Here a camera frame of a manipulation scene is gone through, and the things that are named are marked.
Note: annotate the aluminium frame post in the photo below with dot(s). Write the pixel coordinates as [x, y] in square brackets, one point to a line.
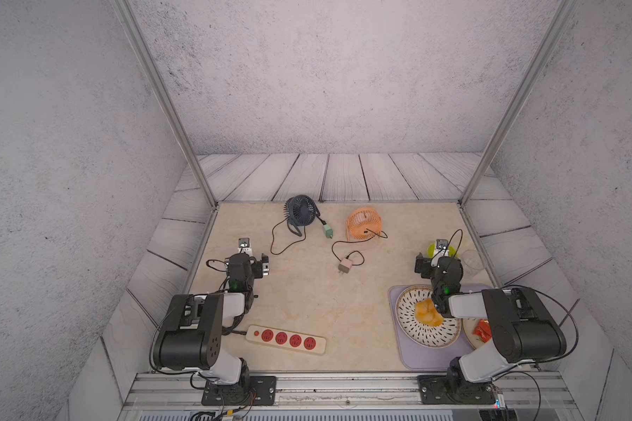
[132, 30]
[536, 65]

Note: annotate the yellow orange food piece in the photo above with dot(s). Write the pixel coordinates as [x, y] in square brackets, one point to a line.
[426, 313]

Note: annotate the right aluminium frame post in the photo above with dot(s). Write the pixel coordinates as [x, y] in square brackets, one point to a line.
[536, 65]

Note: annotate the lime green bowl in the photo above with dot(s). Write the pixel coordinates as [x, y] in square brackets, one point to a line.
[452, 250]

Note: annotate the orange desk fan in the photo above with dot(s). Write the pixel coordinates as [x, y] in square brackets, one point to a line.
[363, 224]

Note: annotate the red snack packet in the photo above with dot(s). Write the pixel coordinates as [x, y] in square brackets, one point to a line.
[482, 330]

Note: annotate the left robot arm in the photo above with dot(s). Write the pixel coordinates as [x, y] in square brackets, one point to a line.
[189, 340]

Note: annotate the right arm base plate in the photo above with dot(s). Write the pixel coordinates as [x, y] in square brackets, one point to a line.
[444, 390]

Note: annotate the beige patterned plate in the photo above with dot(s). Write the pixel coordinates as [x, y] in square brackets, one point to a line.
[468, 325]

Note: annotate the lavender tray mat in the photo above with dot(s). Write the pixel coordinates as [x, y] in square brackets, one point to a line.
[415, 357]

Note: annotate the white dotted plate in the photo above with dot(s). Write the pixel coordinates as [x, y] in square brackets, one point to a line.
[433, 337]

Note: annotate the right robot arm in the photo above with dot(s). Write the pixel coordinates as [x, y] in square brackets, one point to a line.
[523, 331]

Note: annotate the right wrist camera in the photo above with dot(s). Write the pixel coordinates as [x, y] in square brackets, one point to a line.
[441, 248]

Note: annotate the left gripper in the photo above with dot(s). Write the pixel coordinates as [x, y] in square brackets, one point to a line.
[258, 270]

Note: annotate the dark blue desk fan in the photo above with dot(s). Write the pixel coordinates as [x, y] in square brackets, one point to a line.
[300, 211]

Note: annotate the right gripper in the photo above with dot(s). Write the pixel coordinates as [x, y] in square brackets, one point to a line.
[427, 266]

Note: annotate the aluminium front rail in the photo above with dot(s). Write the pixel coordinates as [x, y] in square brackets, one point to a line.
[351, 396]

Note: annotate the pink USB plug adapter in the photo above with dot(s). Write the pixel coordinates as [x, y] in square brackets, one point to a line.
[345, 265]

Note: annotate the green USB plug adapter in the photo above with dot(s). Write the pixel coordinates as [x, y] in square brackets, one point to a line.
[328, 231]

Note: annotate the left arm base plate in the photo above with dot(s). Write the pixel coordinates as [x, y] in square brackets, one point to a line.
[252, 391]

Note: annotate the clear glass cup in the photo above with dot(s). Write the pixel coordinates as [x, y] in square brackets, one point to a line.
[472, 262]

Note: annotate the beige power strip red sockets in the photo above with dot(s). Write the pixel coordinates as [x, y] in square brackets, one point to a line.
[285, 339]

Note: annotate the left aluminium frame post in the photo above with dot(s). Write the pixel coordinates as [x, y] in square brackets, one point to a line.
[132, 30]

